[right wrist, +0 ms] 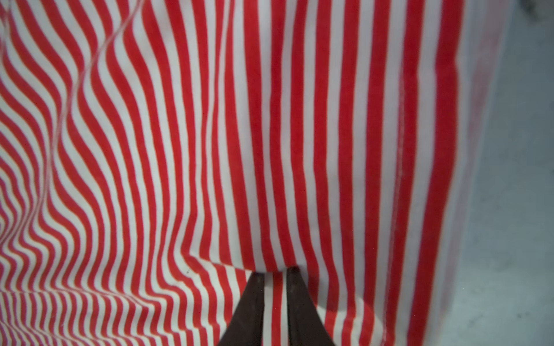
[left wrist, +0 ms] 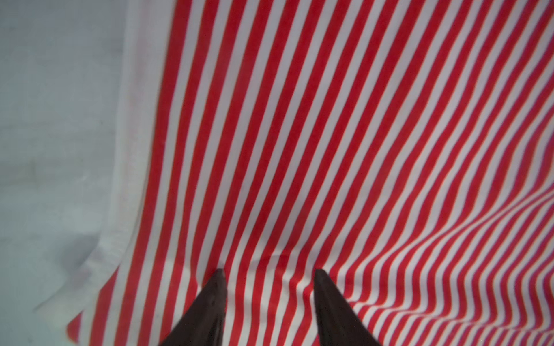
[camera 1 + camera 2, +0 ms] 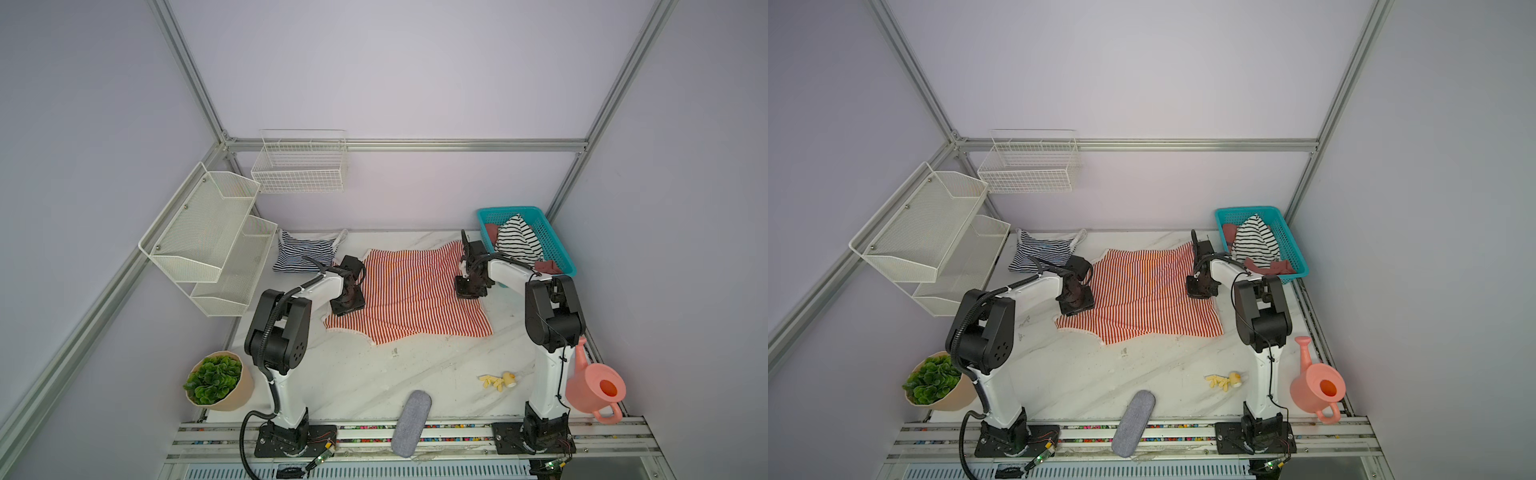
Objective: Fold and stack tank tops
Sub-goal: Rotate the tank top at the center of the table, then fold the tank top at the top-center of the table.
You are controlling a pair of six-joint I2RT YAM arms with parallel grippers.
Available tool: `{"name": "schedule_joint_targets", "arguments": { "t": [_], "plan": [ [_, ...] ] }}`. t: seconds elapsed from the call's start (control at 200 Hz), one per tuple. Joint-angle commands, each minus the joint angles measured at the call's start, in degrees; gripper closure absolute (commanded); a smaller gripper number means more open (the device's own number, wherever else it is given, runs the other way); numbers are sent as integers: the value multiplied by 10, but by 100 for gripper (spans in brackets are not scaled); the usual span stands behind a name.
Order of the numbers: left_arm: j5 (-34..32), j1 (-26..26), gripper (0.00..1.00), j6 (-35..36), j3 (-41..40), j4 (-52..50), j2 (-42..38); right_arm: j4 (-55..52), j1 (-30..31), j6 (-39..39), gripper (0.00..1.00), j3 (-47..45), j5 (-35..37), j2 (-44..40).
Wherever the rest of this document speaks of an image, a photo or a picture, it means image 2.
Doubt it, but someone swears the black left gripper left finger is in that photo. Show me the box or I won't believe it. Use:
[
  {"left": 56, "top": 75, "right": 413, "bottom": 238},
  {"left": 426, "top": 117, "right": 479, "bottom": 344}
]
[{"left": 160, "top": 269, "right": 227, "bottom": 346}]

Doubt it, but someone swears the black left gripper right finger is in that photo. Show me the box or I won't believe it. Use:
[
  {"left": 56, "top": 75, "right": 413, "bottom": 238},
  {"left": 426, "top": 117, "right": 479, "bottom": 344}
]
[{"left": 314, "top": 269, "right": 380, "bottom": 346}]

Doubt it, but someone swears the red white striped tank top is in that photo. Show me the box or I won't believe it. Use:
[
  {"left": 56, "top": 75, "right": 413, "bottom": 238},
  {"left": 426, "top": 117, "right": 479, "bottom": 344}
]
[{"left": 37, "top": 1, "right": 553, "bottom": 345}]

